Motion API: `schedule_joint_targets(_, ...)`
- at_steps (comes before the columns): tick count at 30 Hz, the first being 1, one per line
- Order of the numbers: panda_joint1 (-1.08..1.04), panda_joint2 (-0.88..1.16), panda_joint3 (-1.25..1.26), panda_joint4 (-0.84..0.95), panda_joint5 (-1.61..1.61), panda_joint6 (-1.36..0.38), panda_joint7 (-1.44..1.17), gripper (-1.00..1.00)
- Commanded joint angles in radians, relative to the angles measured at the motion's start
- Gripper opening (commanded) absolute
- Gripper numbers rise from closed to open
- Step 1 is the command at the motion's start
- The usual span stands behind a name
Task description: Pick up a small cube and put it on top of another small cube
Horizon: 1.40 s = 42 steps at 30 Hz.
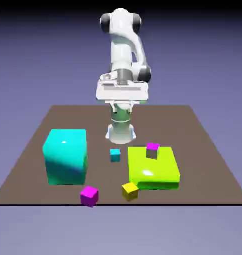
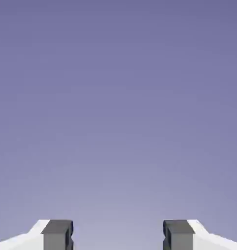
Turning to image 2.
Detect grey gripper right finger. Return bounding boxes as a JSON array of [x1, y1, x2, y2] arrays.
[[162, 219, 237, 250]]

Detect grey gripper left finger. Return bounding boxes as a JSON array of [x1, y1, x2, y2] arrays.
[[0, 219, 74, 250]]

